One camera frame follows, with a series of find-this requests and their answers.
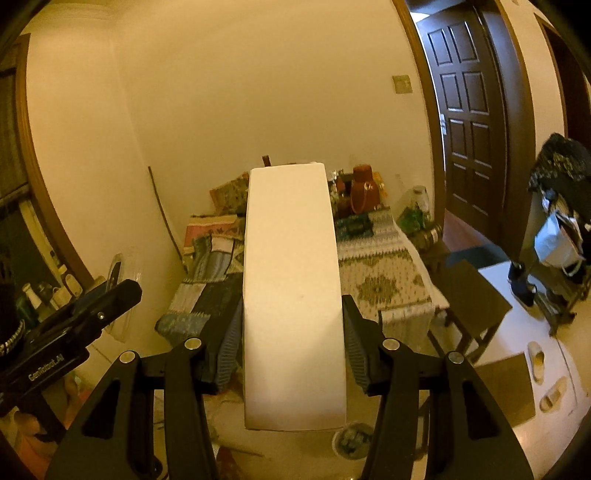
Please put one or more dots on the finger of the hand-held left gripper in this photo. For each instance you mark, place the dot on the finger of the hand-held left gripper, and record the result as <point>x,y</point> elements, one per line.
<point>85,295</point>
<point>108,304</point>

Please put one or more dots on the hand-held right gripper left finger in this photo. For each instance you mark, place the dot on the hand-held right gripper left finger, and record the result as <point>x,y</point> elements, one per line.
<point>229,351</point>

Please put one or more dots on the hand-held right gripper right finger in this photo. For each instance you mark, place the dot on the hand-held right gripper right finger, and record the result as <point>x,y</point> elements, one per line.
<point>356,353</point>

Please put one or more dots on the clear plastic container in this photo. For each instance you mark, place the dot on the clear plastic container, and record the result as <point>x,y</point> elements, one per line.
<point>121,272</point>

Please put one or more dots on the white paper box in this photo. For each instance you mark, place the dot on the white paper box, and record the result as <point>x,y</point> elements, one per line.
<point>293,277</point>

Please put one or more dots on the person's left hand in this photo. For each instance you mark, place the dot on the person's left hand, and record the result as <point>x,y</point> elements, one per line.
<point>32,438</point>

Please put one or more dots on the white bottle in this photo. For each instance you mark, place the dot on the white bottle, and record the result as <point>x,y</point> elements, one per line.
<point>32,297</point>

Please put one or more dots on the table with patterned cloths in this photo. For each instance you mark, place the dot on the table with patterned cloths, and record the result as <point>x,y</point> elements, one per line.
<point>383,277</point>

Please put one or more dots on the round clear bin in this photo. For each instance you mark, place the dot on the round clear bin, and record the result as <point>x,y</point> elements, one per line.
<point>351,441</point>

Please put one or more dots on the thin brown stick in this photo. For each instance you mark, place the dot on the thin brown stick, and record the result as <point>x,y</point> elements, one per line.
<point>164,210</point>

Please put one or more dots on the pink woven mat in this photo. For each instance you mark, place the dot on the pink woven mat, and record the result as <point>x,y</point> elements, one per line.
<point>210,233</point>

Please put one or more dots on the black shallow tray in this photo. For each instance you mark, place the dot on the black shallow tray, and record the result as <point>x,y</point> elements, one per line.
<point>354,226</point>

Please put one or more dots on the dark wooden stool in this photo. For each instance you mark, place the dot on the dark wooden stool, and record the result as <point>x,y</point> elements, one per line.
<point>475,290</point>

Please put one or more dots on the striped round tin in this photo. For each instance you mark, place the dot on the striped round tin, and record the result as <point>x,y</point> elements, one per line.
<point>428,235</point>

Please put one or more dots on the green leafy plant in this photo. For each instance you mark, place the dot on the green leafy plant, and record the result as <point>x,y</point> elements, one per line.
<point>412,220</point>

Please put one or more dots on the brown cardboard sheet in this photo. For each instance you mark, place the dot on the brown cardboard sheet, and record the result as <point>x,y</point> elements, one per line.
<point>505,392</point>

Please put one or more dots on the floral patterned box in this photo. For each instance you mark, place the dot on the floral patterned box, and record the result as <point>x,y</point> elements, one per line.
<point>230,194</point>

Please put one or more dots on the red thermos flask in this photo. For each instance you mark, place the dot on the red thermos flask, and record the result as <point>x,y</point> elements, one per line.
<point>364,191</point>

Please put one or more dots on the white floor mat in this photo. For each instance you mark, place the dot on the white floor mat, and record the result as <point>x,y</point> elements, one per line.
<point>517,332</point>

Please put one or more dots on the glass jar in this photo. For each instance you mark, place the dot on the glass jar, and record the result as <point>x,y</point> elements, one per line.
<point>420,198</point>

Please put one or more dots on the orange snack packets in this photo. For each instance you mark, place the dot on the orange snack packets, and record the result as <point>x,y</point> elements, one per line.
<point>379,187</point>

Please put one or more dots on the dark shoe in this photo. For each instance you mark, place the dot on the dark shoe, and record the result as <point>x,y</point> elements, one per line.
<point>525,294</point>
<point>517,272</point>

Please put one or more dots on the beige slipper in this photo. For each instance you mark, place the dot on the beige slipper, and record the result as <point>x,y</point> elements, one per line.
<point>554,393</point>
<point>537,360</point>

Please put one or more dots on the dark glass bottle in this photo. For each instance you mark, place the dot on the dark glass bottle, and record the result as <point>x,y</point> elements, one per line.
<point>267,161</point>

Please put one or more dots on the dark clothes rack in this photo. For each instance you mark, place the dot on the dark clothes rack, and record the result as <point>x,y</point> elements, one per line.
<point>565,300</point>

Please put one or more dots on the white paper bag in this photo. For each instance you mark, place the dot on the white paper bag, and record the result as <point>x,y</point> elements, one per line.
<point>556,244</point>

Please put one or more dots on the dark brown panelled door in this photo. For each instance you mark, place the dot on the dark brown panelled door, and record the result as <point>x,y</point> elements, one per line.
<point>466,120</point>

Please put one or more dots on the dark patterned clothes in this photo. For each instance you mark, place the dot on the dark patterned clothes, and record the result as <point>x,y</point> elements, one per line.
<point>563,161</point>

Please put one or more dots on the brown door frame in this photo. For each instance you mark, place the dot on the brown door frame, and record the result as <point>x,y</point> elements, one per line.
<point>551,69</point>
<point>434,138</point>

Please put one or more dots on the beige wall switch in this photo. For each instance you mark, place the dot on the beige wall switch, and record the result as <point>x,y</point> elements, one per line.
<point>402,84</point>

